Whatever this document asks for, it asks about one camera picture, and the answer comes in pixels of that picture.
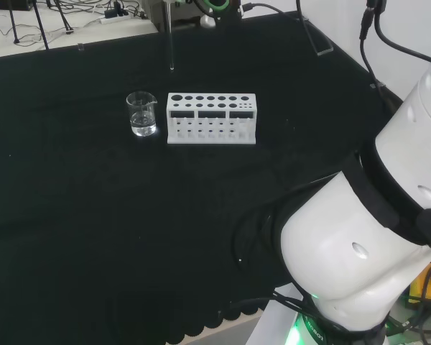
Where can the large clear acrylic clip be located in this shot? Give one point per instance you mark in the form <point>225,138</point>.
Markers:
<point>325,50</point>

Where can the black bench cloth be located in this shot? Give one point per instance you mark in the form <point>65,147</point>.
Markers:
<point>93,215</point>

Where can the white test tube rack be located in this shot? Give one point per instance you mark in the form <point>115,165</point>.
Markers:
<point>208,138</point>

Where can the black tripod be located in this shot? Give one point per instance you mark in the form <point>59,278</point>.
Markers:
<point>41,25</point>

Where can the clear glass rod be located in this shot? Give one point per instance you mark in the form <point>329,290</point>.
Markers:
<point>171,43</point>

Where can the grey equipment box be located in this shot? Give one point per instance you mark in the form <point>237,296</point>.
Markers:
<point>158,16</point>

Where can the clear glass beaker with water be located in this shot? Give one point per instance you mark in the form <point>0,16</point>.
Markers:
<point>142,120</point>

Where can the white power strip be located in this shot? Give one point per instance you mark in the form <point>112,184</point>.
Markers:
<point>109,19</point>

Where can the yellow stop button box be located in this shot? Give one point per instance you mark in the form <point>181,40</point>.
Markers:
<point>416,287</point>

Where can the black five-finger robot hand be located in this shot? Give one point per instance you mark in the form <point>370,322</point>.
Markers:
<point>228,10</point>

